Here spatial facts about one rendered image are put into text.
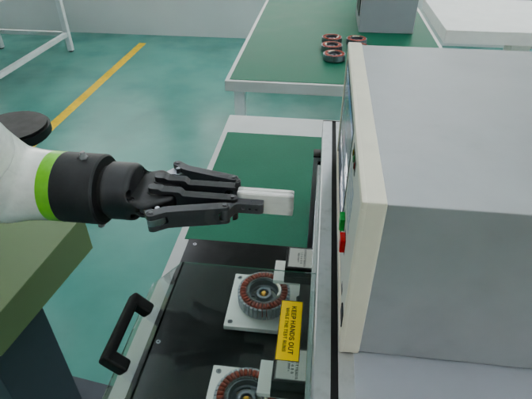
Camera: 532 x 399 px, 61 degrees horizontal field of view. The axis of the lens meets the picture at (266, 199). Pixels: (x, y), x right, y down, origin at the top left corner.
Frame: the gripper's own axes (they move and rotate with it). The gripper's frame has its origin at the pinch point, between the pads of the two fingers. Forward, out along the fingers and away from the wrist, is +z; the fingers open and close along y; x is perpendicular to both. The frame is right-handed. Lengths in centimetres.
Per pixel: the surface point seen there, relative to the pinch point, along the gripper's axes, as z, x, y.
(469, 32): 43, 0, -81
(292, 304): 4.2, -14.1, 4.0
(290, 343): 4.5, -14.1, 10.2
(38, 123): -126, -64, -136
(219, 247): -16, -44, -38
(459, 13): 45, 0, -98
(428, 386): 19.0, -9.1, 17.5
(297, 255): 3.8, -28.4, -21.4
